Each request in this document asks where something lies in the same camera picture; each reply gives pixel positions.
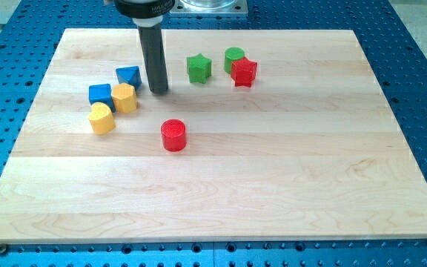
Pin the black robot arm end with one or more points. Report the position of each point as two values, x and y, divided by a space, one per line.
143 10

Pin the yellow hexagon block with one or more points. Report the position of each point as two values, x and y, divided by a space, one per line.
124 98

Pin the yellow heart block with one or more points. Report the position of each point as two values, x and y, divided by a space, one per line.
101 118

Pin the red cylinder block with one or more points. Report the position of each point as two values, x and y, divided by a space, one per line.
174 136

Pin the light wooden board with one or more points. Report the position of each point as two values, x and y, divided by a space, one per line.
311 151

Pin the green star block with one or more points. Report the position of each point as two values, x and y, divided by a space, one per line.
198 68

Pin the red star block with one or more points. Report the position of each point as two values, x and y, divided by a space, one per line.
243 72

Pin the green cylinder block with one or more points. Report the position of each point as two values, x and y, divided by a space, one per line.
232 54

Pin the blue triangle block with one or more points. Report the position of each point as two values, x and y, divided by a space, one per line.
129 75

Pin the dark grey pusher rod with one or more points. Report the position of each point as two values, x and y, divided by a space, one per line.
150 36

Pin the blue square block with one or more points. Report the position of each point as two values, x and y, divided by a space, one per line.
101 93

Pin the blue perforated table plate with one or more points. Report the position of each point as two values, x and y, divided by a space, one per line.
29 40

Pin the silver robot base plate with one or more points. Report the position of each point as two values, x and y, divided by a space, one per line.
210 7

